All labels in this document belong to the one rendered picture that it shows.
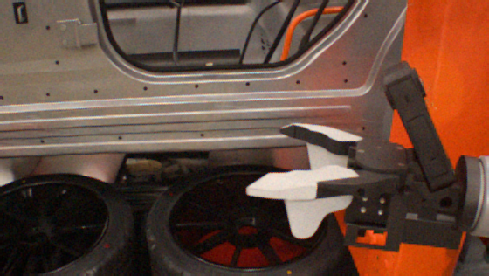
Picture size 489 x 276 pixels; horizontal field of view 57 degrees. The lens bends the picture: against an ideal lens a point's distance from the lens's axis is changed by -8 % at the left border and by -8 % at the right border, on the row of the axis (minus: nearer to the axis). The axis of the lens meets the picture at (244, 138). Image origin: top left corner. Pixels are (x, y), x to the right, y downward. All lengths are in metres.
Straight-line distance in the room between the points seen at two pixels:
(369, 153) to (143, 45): 1.73
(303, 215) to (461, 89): 0.57
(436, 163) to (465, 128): 0.53
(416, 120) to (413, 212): 0.09
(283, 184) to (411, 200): 0.13
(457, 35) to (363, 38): 0.57
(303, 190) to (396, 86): 0.12
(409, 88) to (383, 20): 1.01
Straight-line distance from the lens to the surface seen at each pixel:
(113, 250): 1.49
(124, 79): 1.37
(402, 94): 0.41
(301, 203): 0.40
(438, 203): 0.46
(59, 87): 1.42
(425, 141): 0.43
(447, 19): 0.85
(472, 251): 1.92
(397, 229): 0.44
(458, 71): 0.90
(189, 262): 1.41
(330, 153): 0.51
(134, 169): 2.80
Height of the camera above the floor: 1.46
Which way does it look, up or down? 29 degrees down
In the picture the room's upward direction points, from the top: straight up
